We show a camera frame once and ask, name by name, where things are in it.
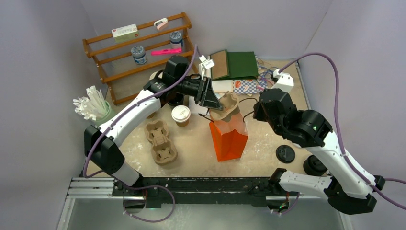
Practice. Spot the blue white jar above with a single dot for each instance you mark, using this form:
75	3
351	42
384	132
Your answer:
176	39
139	55

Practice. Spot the white cup lid picked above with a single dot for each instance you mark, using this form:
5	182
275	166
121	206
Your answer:
180	113

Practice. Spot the wooden shelf rack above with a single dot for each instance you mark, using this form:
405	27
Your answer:
114	61

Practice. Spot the black lid stack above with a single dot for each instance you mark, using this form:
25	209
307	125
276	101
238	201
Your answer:
314	167

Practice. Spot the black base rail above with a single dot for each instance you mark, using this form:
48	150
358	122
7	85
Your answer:
254	191

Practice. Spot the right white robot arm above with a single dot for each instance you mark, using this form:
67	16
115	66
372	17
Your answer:
349	188

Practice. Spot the green paper bag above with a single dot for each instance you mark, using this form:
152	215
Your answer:
234	65

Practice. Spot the black paper cup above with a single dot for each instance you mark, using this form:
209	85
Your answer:
176	101

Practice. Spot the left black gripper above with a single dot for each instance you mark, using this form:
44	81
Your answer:
209	99

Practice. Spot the left white cup stack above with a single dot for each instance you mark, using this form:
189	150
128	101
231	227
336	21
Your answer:
155	75

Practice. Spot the white pink clip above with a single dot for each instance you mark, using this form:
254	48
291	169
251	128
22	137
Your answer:
161	24

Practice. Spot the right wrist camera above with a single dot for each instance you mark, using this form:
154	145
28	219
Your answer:
282	81

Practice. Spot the pulp cup carrier tray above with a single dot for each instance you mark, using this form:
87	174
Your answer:
163	150

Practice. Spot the black cup lid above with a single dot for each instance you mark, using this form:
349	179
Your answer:
285	154

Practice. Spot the blue white jar left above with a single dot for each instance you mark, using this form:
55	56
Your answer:
139	55

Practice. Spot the single pulp cup carrier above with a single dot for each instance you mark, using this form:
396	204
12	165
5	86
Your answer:
230	103

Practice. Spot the blue checkered paper bag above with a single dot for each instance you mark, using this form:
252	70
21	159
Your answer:
249	86

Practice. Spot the brown paper cup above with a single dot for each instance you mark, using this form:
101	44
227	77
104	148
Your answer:
182	123
151	115

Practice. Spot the blue white jar right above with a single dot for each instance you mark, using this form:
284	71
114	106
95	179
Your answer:
176	39

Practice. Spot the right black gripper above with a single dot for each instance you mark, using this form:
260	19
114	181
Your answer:
258	114

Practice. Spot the white green box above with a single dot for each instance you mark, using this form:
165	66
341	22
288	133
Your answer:
125	33

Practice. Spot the orange paper bag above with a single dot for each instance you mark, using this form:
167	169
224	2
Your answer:
229	138

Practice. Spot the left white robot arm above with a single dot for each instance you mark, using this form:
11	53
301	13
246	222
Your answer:
102	143

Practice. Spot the pink marker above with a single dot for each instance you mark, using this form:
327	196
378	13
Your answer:
166	51

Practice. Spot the green straw holder cup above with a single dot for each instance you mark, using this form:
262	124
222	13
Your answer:
108	116

